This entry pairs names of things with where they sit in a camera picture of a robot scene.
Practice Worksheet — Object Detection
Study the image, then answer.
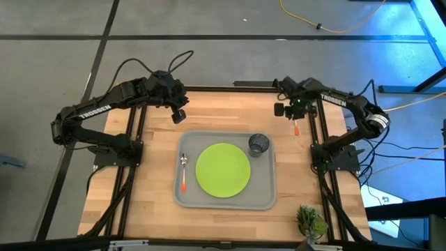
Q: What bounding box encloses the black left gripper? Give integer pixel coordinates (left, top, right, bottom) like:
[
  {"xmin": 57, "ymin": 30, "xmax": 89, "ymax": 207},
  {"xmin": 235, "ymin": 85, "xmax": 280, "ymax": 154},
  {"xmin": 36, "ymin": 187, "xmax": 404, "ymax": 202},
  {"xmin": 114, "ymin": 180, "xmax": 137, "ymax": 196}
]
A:
[{"xmin": 145, "ymin": 70, "xmax": 190, "ymax": 125}]

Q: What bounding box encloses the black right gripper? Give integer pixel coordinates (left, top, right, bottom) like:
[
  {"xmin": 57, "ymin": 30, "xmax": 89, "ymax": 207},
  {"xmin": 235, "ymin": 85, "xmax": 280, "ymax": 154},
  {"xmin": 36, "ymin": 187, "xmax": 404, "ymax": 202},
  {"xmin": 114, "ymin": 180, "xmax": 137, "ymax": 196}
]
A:
[{"xmin": 273, "ymin": 97, "xmax": 318, "ymax": 123}]

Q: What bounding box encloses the dark translucent cup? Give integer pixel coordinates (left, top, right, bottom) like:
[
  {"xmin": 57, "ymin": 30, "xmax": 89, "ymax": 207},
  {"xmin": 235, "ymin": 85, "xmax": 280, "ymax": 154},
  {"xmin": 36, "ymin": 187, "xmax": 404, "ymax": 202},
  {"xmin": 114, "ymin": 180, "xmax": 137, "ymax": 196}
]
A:
[{"xmin": 247, "ymin": 132, "xmax": 271, "ymax": 158}]

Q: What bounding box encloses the lime green round plate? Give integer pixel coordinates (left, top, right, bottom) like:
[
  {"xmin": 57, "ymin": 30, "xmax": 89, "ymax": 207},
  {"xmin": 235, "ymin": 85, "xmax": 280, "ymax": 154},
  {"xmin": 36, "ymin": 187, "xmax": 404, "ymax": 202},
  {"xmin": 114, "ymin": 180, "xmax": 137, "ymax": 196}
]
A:
[{"xmin": 194, "ymin": 142, "xmax": 252, "ymax": 199}]

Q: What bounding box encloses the orange handled metal spoon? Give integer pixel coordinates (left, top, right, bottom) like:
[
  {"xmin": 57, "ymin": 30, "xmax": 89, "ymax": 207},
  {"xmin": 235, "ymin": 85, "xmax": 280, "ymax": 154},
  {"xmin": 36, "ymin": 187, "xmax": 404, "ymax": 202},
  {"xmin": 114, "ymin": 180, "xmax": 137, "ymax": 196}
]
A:
[{"xmin": 179, "ymin": 153, "xmax": 190, "ymax": 193}]

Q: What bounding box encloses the grey plastic tray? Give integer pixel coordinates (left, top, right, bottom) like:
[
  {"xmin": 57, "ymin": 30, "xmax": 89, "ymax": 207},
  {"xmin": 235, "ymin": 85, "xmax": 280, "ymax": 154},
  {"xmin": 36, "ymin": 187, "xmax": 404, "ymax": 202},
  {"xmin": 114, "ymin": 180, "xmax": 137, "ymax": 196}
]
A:
[{"xmin": 173, "ymin": 130, "xmax": 278, "ymax": 211}]

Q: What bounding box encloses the black bar behind table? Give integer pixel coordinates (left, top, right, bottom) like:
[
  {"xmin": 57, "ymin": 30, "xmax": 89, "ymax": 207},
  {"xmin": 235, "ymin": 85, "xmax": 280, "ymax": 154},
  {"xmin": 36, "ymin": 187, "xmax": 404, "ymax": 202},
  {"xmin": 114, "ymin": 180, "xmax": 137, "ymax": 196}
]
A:
[{"xmin": 232, "ymin": 80, "xmax": 279, "ymax": 88}]

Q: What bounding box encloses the small green succulent plant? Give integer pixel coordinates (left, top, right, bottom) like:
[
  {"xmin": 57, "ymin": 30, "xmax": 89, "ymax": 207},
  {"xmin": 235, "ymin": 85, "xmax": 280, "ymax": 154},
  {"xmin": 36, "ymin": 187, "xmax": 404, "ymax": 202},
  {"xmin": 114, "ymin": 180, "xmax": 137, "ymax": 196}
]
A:
[{"xmin": 295, "ymin": 204, "xmax": 330, "ymax": 245}]

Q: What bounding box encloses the white printed sheet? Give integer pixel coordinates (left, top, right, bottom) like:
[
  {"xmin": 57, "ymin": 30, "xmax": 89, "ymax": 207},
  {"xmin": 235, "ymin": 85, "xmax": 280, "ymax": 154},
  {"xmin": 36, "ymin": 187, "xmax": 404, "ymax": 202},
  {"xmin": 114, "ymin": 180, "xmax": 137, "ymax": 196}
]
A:
[{"xmin": 360, "ymin": 183, "xmax": 404, "ymax": 238}]

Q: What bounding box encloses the black beam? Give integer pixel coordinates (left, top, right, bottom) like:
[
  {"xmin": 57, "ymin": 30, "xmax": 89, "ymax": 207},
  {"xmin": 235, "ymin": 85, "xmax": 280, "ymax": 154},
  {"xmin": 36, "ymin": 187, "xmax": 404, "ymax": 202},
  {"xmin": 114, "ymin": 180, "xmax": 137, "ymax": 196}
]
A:
[{"xmin": 364, "ymin": 196, "xmax": 446, "ymax": 221}]

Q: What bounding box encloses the dark grey box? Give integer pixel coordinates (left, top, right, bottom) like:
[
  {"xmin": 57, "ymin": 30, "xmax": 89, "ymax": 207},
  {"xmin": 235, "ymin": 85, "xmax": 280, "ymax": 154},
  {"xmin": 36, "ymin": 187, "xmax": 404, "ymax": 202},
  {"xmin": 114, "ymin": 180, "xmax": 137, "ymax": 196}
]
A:
[{"xmin": 428, "ymin": 214, "xmax": 446, "ymax": 251}]

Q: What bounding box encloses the grey flat object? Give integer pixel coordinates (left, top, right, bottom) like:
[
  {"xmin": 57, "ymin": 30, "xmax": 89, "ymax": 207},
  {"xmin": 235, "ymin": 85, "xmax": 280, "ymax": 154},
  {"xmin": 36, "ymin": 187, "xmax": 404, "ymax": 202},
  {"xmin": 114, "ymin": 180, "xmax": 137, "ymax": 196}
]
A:
[{"xmin": 0, "ymin": 153, "xmax": 26, "ymax": 170}]

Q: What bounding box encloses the black rig crossbeam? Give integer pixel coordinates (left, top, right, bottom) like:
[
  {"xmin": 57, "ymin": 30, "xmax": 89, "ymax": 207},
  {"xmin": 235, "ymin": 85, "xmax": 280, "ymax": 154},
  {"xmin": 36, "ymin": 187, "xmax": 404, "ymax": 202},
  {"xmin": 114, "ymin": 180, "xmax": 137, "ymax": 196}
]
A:
[{"xmin": 0, "ymin": 236, "xmax": 446, "ymax": 251}]

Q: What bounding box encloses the black aluminium table frame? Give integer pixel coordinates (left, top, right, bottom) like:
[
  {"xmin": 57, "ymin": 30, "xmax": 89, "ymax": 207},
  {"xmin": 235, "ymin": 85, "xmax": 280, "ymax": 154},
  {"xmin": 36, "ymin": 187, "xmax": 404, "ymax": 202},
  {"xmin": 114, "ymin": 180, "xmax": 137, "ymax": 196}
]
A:
[{"xmin": 82, "ymin": 84, "xmax": 372, "ymax": 247}]

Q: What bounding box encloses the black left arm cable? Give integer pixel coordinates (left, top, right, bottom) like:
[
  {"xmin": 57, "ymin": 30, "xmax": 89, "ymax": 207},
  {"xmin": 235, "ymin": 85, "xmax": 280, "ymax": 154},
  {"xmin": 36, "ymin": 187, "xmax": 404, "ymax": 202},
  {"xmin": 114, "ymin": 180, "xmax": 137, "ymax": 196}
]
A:
[{"xmin": 109, "ymin": 50, "xmax": 195, "ymax": 92}]

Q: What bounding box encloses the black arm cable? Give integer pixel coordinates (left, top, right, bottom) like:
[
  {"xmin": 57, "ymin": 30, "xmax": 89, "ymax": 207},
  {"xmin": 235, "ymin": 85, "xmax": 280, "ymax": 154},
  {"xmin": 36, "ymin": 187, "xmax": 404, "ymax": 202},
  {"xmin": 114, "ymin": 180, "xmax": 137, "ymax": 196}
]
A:
[
  {"xmin": 357, "ymin": 78, "xmax": 380, "ymax": 106},
  {"xmin": 109, "ymin": 50, "xmax": 195, "ymax": 92}
]

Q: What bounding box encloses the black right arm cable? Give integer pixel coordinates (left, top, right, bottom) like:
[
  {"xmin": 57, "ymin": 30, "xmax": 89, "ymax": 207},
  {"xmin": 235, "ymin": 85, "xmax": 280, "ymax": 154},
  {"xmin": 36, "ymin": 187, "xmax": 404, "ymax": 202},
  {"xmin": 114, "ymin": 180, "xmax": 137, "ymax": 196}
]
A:
[{"xmin": 357, "ymin": 78, "xmax": 380, "ymax": 106}]

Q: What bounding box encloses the blue cable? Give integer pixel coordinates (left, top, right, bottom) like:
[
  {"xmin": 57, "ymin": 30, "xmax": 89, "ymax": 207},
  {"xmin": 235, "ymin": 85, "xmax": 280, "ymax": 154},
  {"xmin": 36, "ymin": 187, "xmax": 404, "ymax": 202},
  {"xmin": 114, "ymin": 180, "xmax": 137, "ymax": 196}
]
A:
[{"xmin": 357, "ymin": 125, "xmax": 392, "ymax": 188}]

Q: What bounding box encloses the yellow floor cable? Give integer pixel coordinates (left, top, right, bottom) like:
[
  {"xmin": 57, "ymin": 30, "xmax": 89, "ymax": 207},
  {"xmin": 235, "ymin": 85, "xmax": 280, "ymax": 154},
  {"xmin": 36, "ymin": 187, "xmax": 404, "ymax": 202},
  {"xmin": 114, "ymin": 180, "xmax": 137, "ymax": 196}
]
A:
[{"xmin": 279, "ymin": 0, "xmax": 387, "ymax": 35}]

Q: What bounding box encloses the black neighbouring bench frame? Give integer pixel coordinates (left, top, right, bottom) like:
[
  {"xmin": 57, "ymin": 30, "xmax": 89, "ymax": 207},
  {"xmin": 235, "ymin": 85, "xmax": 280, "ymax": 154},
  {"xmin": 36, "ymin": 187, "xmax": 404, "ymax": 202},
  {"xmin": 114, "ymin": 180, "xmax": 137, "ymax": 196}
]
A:
[{"xmin": 378, "ymin": 0, "xmax": 446, "ymax": 95}]

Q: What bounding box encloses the pale yellow power cord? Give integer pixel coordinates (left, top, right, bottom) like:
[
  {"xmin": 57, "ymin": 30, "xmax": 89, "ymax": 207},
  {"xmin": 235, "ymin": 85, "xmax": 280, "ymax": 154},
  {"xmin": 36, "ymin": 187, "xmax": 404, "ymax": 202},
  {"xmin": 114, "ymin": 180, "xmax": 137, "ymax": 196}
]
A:
[{"xmin": 382, "ymin": 91, "xmax": 446, "ymax": 113}]

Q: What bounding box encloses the beige floor cable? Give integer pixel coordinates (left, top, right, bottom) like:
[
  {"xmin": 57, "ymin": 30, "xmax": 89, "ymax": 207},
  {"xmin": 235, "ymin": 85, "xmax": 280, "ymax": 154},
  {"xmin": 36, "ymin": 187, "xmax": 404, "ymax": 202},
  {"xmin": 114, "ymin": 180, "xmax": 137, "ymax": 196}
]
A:
[{"xmin": 369, "ymin": 144, "xmax": 446, "ymax": 176}]

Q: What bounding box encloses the silver metal bracket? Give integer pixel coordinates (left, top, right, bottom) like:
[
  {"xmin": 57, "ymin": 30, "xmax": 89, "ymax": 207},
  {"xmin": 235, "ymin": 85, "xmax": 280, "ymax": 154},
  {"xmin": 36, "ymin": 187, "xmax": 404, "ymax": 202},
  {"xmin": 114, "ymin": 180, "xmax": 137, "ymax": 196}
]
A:
[
  {"xmin": 302, "ymin": 243, "xmax": 344, "ymax": 251},
  {"xmin": 109, "ymin": 238, "xmax": 150, "ymax": 250}
]

